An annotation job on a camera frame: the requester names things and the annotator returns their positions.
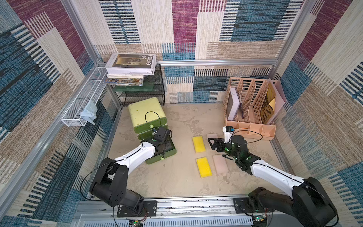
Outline right camera cable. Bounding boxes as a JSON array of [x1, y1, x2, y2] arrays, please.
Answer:
[[232, 130, 263, 145]]

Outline green bottom drawer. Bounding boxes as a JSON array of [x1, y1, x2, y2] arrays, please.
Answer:
[[146, 139, 177, 165]]

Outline pink sponge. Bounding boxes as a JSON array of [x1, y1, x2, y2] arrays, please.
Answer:
[[207, 133, 218, 139], [213, 155, 229, 175]]

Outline green tray on shelf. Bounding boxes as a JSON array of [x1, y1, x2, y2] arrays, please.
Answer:
[[113, 82, 154, 92]]

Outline yellow brown magazine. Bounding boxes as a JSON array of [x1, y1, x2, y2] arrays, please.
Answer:
[[260, 82, 276, 124]]

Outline stack of magazines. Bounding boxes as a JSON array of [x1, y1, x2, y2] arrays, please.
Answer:
[[103, 74, 145, 86]]

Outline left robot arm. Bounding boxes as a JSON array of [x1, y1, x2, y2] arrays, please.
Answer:
[[89, 126, 176, 217]]

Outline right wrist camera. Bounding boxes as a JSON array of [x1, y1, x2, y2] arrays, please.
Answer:
[[222, 126, 234, 143]]

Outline left camera cable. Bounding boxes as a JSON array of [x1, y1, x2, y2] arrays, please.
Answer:
[[144, 111, 162, 131]]

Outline green three-drawer cabinet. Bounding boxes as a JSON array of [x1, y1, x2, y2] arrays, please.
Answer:
[[128, 97, 169, 141]]

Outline pink desk file organizer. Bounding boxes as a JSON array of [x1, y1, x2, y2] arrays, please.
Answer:
[[223, 77, 276, 141]]

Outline camera cable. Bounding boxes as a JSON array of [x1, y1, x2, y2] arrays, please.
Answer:
[[232, 130, 263, 145], [144, 111, 162, 131]]

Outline white wire basket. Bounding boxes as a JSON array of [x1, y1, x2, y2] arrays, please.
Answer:
[[61, 67, 107, 127]]

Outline yellow sponge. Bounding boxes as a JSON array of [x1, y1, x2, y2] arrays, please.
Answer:
[[192, 136, 206, 153], [196, 157, 212, 178]]

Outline black wire shelf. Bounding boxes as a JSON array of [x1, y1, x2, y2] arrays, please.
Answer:
[[113, 64, 165, 106]]

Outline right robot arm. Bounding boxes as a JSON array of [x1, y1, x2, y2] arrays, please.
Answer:
[[208, 135, 339, 227]]

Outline green drawer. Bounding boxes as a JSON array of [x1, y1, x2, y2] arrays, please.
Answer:
[[146, 139, 177, 165], [137, 129, 155, 141], [131, 114, 167, 134]]

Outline green top drawer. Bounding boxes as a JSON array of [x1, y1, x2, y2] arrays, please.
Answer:
[[131, 114, 167, 134]]

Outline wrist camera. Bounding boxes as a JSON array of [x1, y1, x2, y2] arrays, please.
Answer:
[[222, 126, 234, 143], [152, 128, 158, 135]]

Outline large white book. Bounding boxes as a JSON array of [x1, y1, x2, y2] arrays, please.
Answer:
[[105, 53, 157, 75]]

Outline aluminium front rail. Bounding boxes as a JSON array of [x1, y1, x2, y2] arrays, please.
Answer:
[[70, 195, 324, 227]]

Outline crumpled white cloth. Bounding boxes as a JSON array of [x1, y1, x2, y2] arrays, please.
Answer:
[[80, 100, 98, 125]]

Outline pink folder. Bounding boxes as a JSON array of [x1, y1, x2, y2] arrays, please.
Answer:
[[266, 79, 286, 124]]

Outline white book in organizer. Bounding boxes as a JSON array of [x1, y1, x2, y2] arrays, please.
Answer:
[[226, 88, 240, 121]]

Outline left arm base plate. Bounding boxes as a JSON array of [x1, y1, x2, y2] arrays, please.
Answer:
[[116, 200, 158, 218]]

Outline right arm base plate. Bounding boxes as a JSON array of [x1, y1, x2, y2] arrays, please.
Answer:
[[233, 197, 275, 215]]

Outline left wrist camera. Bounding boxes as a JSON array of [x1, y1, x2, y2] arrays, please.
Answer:
[[152, 128, 158, 135]]

